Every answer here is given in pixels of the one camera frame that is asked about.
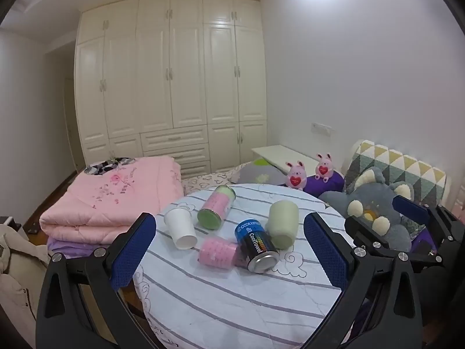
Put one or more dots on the blue and black can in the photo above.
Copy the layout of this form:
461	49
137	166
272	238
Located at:
256	245

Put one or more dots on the striped white tablecloth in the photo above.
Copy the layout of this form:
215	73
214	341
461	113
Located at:
218	298

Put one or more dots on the white bedside table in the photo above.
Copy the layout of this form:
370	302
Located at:
276	154

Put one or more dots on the cream white wardrobe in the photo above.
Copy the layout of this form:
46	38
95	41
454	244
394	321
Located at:
170	80

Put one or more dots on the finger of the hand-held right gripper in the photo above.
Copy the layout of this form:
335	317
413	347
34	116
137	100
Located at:
412	207
367	229

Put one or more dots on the purple folded blanket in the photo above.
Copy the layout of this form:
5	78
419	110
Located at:
72	249

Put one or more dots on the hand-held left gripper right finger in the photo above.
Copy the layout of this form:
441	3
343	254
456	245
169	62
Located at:
327	256

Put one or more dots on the black patterned cloth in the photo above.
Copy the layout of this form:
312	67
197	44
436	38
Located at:
107	166

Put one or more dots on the heart print bedsheet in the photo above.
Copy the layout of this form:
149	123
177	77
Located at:
210	180

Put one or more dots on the pink and green canister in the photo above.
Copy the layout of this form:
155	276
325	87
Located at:
216	207

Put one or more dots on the pink rabbit plush toy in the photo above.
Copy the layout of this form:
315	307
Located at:
324	169
296	178

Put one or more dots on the beige jacket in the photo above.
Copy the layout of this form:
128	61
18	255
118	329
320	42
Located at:
18	272

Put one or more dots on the pale green cup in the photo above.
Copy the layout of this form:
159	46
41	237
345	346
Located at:
283	225

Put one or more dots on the grey plush toy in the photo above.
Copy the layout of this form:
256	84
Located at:
374	200

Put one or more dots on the pink folded quilt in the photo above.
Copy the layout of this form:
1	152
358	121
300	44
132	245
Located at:
105	203

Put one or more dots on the purple pillow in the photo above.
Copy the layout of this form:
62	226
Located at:
327	185

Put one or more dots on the pink ribbed cup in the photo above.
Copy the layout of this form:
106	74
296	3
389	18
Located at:
218	254

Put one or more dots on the geometric pattern cushion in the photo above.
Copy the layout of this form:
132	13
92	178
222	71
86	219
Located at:
407	169

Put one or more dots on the grey pillow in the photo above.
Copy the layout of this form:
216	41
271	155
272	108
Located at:
256	172

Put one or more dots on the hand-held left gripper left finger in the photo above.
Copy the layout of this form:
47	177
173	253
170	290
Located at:
133	249

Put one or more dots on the white paper cup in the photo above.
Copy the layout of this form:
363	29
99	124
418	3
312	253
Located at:
180	227

